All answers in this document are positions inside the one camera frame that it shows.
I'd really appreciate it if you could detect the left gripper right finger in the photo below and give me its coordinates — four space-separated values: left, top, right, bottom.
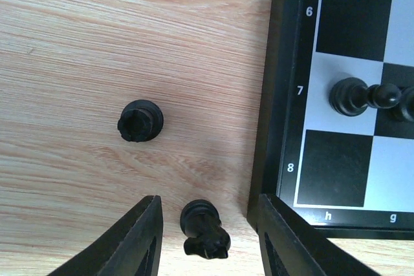
257 194 378 276

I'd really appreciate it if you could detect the black pawn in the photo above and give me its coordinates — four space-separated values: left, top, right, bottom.
393 86 413 123

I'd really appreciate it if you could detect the black silver chess board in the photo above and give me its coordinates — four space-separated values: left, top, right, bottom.
246 0 413 240

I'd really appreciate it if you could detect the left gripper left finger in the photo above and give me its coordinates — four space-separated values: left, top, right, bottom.
50 195 162 275

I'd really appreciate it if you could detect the black piece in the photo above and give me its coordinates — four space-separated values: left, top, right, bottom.
329 77 401 117
117 100 164 142
180 199 231 260

